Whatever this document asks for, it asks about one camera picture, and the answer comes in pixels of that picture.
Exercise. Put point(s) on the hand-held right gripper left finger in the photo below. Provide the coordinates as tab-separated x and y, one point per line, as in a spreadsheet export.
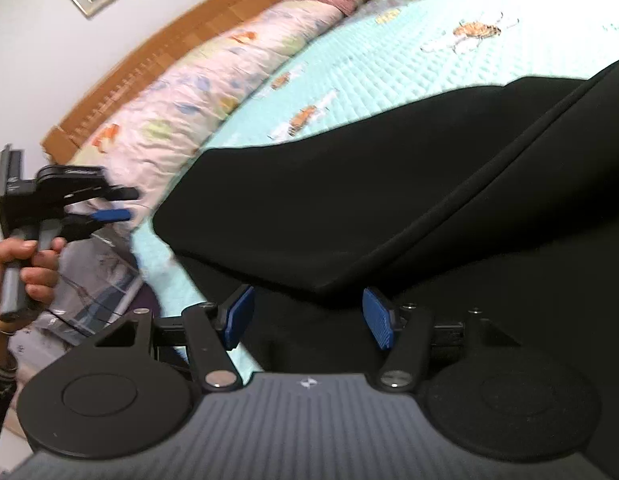
239	315

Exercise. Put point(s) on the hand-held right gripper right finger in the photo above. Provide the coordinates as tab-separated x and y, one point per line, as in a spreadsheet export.
379	317

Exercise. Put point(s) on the black pants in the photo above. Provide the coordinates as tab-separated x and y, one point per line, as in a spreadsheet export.
389	185

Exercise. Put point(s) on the clear plastic package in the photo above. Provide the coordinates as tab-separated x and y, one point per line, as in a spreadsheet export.
89	285

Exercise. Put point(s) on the wooden headboard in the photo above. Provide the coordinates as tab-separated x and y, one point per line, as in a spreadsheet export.
139	60

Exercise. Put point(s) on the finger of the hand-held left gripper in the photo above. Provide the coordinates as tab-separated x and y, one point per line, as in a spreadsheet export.
112	216
109	194

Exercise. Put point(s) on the pastel floral duvet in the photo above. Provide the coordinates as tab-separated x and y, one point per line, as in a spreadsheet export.
199	95

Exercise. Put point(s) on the bed with bee quilt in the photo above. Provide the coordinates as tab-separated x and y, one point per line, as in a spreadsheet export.
414	60

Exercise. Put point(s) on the person's left hand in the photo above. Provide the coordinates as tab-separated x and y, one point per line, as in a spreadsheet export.
44	275

